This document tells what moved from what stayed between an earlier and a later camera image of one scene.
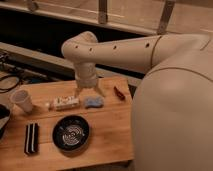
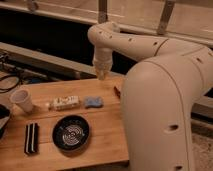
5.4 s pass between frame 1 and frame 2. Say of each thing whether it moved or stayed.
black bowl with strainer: stayed
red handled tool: stayed
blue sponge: stayed
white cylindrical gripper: moved
